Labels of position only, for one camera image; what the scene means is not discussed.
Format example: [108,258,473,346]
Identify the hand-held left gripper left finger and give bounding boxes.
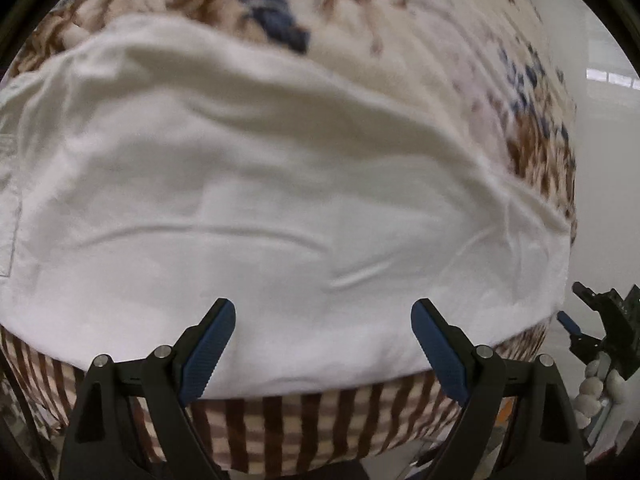
[59,298,237,480]

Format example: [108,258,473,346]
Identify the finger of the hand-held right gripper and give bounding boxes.
[571,281,608,312]
[556,310,583,337]

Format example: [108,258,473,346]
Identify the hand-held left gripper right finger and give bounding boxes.
[410,298,587,480]

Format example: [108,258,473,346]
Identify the white pants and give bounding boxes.
[0,14,572,400]

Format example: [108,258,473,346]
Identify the person's right hand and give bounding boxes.
[574,351,627,429]

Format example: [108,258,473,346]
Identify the floral bed blanket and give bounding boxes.
[0,0,580,476]

